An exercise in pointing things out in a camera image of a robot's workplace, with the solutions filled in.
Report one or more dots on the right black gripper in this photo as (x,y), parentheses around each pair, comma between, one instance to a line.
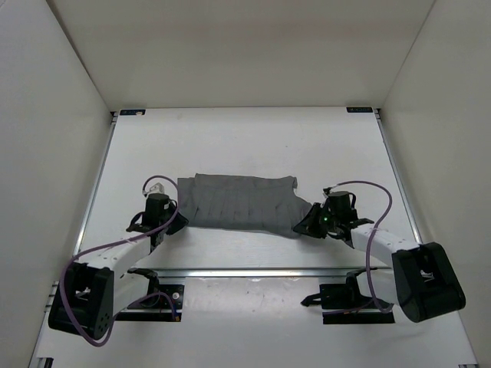
(308,226)

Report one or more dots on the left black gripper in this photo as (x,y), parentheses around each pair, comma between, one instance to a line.
(181,221)

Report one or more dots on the grey pleated skirt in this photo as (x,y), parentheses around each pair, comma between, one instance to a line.
(242,203)

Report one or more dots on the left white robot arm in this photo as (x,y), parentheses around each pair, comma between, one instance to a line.
(98,284)

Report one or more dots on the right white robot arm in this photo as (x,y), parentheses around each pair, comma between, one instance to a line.
(418,278)

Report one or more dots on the left blue corner label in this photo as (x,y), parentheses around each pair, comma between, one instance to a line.
(132,112)

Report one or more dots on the blue corner label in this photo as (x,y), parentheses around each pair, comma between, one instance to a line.
(132,112)
(359,109)

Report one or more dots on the right blue corner label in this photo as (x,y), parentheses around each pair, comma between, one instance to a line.
(359,109)

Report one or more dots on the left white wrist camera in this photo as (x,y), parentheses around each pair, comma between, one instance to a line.
(157,188)

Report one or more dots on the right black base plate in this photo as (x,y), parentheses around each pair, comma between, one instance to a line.
(343,304)

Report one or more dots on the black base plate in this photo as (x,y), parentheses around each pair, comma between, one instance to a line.
(163,301)
(343,304)

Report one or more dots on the aluminium front rail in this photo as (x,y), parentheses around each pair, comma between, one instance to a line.
(252,272)

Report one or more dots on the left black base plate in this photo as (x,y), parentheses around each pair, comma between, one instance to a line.
(163,301)

